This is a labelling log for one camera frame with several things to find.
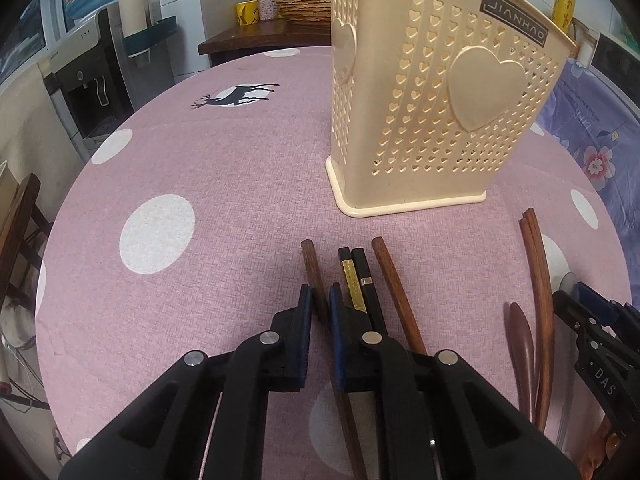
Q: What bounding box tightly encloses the translucent plastic spoon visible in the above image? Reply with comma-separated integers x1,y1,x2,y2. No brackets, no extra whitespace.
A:
559,272,579,295

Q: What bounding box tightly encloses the black chopstick thin band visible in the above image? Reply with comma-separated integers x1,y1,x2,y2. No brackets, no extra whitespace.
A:
352,248,388,336

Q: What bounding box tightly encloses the pink polka dot tablecloth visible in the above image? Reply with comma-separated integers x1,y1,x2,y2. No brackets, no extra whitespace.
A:
36,48,630,453

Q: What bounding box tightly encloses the water dispenser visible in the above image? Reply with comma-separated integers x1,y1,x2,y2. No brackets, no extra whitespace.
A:
47,3,174,148

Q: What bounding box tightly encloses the dark wooden side table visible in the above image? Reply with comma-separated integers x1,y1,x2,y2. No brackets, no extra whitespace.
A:
198,20,331,66

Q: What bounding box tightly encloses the wooden handled dark spoon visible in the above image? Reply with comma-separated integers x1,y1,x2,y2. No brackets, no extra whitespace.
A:
371,236,427,356

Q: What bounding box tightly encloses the purple floral cloth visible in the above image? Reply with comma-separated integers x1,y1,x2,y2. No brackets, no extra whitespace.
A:
536,58,639,304

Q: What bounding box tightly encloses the yellow mug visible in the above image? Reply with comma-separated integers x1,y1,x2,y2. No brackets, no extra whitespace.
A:
235,0,259,27

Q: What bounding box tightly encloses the brown wooden chopstick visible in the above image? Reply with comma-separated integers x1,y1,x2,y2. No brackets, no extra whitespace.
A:
300,238,368,480

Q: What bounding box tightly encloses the beige perforated utensil holder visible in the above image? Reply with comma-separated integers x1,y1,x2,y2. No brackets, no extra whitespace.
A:
326,0,575,218

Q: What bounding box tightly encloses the yellow package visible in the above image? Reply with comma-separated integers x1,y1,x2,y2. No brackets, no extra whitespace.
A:
552,0,576,34

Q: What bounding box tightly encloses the white microwave oven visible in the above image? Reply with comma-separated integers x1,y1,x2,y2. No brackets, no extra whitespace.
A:
590,34,639,100

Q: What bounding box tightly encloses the wooden chair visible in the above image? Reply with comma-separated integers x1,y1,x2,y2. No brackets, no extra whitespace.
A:
0,174,53,313

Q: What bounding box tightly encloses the black chopstick gold band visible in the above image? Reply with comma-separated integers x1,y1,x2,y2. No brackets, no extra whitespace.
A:
338,247,367,313

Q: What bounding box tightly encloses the woven wicker basket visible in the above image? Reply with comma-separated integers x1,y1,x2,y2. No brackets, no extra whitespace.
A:
276,0,332,28

